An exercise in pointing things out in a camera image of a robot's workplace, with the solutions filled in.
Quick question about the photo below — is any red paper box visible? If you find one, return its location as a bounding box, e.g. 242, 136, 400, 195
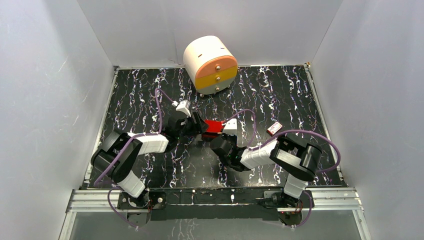
201, 119, 224, 142

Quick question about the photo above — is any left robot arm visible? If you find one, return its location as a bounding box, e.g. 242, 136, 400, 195
90, 111, 209, 208

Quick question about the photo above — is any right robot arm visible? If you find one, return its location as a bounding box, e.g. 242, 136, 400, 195
209, 133, 323, 208

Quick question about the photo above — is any small red white card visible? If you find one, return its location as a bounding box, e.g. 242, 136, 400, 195
266, 121, 283, 136

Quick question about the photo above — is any round three-drawer cabinet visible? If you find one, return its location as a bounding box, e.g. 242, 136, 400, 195
183, 35, 238, 95

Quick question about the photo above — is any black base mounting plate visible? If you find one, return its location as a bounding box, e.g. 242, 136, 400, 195
117, 187, 314, 225

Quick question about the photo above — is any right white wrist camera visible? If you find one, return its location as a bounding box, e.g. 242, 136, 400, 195
222, 118, 238, 136

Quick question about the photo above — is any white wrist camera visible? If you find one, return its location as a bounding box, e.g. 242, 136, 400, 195
222, 118, 238, 136
171, 100, 191, 117

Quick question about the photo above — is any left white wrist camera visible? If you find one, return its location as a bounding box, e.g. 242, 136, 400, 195
171, 100, 191, 117

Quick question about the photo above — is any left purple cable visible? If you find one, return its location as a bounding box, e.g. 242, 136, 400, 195
92, 87, 176, 229

